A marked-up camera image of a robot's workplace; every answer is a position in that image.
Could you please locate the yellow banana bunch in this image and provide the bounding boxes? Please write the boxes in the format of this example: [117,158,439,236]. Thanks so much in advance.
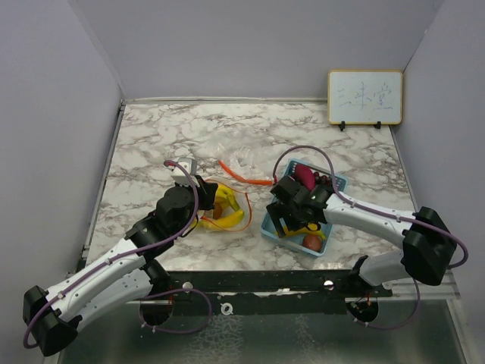
[295,224,327,241]
[197,183,246,231]

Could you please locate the clear orange zip bag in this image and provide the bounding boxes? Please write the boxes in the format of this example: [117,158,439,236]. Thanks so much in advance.
[215,144,274,186]
[192,178,253,233]

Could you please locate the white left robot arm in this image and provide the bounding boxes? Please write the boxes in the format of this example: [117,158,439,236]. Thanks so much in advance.
[22,176,218,357]

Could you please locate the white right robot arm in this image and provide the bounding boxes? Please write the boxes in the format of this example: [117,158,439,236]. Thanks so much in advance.
[267,176,457,297]

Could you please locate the purple sweet potato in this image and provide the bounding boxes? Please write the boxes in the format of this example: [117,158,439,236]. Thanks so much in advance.
[294,164,316,192]

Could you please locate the dark grape bunch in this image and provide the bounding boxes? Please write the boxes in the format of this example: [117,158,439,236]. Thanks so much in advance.
[313,171,346,190]

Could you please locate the red brown round fruit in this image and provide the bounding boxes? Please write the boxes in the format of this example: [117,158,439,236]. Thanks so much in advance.
[302,234,323,252]

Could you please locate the small framed whiteboard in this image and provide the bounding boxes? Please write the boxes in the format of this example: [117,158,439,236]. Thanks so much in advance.
[327,70,403,130]

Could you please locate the black mounting rail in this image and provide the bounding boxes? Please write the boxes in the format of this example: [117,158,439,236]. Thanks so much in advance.
[141,269,392,317]

